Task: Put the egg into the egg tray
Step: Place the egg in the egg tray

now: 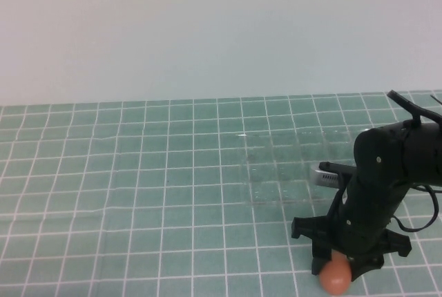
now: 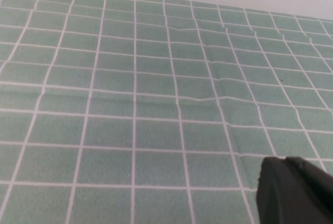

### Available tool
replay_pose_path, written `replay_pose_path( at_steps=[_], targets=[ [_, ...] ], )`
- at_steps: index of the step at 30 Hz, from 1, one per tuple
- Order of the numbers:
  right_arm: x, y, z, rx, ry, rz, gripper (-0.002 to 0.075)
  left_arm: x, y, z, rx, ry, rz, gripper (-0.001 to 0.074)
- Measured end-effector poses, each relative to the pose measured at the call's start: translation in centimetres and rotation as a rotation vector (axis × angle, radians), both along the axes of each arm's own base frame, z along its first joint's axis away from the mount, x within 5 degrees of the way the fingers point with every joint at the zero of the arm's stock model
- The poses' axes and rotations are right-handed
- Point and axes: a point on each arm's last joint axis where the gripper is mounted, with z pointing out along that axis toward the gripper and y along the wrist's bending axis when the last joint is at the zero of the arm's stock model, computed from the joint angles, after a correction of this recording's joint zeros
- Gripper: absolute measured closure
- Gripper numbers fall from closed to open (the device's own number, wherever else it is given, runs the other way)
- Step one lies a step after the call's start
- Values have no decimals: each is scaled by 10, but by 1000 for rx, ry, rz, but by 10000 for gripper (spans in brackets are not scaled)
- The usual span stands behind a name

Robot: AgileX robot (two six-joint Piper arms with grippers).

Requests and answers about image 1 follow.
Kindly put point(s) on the clear plastic egg tray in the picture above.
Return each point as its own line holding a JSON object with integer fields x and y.
{"x": 276, "y": 172}

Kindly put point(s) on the green checkered tablecloth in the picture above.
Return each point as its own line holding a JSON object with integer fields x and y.
{"x": 138, "y": 190}

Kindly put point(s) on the brown egg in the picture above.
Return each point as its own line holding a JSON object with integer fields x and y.
{"x": 333, "y": 279}

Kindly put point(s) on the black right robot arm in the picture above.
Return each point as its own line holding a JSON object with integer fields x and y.
{"x": 397, "y": 152}

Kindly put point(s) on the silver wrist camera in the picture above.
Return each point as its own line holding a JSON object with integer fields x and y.
{"x": 324, "y": 179}

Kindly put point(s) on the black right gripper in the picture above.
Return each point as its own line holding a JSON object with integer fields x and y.
{"x": 366, "y": 228}

